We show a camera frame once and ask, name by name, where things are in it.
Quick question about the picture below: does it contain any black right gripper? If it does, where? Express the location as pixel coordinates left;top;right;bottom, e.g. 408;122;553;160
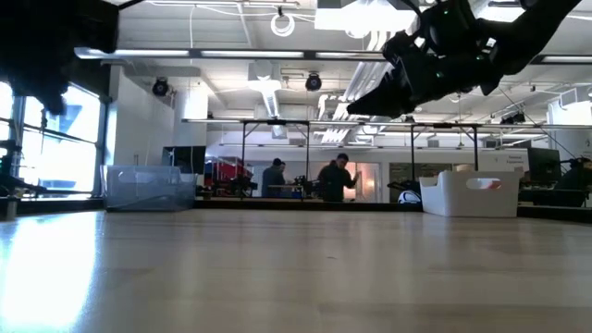
346;0;505;119

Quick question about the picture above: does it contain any person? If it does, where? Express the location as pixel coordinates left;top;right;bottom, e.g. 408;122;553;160
316;152;363;204
261;157;289;199

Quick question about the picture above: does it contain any white blue ball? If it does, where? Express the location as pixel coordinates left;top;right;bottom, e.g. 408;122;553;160
397;189;424;206

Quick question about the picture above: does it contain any white plastic bin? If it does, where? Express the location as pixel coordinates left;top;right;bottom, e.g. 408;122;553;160
418;169;524;219

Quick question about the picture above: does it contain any overhead rig light bar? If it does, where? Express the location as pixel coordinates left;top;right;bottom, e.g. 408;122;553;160
73;47;592;65

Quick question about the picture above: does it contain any black computer monitor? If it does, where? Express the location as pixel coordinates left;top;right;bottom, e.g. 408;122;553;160
526;147;563;184

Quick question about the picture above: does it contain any grey plastic bin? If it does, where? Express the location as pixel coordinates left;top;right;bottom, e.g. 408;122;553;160
101;164;199;214

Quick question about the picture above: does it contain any black metal station frame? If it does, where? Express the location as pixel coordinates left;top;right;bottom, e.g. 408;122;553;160
409;121;480;173
240;118;312;200

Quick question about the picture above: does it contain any silver ceiling air duct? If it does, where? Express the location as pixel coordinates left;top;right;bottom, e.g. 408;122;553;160
247;59;284;140

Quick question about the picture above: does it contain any white coiled cable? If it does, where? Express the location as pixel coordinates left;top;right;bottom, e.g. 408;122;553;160
269;12;297;39

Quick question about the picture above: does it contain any black metal table frame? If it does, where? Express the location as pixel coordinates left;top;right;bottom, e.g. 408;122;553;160
0;196;592;222

